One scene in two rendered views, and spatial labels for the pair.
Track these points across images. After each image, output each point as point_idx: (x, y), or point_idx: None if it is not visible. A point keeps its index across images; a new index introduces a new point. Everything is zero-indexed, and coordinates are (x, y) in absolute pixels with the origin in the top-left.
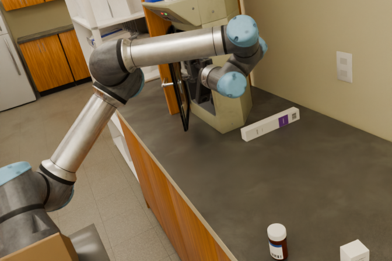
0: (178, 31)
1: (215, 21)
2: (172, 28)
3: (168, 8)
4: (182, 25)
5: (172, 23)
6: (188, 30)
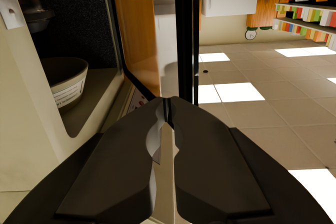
0: (113, 63)
1: (20, 190)
2: (125, 71)
3: (171, 221)
4: (109, 98)
5: (122, 76)
6: (99, 104)
